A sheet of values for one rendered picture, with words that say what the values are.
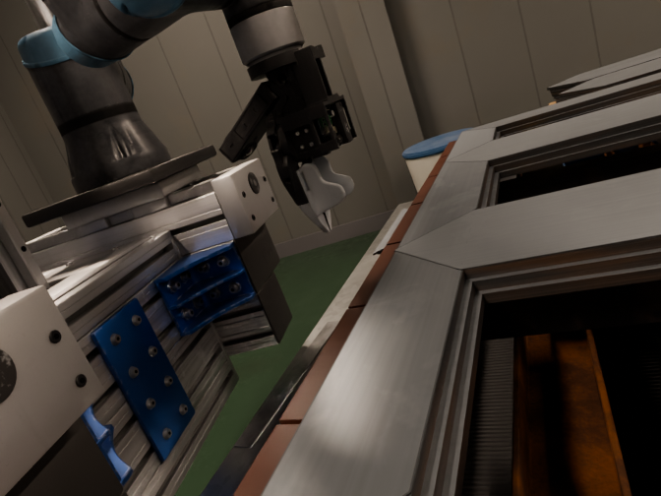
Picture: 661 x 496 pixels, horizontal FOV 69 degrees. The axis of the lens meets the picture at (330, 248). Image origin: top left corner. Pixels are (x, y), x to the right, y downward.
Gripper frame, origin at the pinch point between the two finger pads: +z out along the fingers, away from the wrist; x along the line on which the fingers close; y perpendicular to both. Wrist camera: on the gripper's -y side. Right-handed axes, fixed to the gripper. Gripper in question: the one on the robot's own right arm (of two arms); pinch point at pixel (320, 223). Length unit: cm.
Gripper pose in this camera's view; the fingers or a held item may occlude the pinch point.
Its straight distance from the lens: 61.0
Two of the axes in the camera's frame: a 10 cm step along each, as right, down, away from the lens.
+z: 3.3, 9.0, 2.8
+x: 3.4, -3.9, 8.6
